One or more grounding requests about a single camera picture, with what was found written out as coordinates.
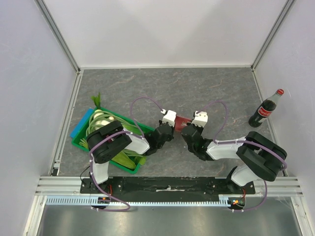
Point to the green leafy vegetable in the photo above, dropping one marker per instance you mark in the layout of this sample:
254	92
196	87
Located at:
129	159

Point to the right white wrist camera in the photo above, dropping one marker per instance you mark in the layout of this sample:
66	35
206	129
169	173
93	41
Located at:
200	119

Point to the green long beans bundle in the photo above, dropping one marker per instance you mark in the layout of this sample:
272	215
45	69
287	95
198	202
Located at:
125	124

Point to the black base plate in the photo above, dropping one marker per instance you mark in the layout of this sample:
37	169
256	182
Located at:
172	189

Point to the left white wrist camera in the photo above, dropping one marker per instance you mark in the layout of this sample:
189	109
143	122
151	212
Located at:
169	117

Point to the green plastic basket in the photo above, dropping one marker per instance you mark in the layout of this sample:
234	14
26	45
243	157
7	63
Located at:
75	141

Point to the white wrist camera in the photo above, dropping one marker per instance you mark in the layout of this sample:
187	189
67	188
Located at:
169	117
200	119

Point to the pink paper box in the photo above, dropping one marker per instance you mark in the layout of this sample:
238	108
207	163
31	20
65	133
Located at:
181	122

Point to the cola glass bottle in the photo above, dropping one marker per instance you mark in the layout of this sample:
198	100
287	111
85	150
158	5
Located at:
265	109

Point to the blue flat board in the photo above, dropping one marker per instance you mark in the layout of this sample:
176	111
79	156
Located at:
81	123

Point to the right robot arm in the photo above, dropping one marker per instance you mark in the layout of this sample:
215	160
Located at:
261	157

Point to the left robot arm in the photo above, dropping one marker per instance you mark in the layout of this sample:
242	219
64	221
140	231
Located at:
108	141

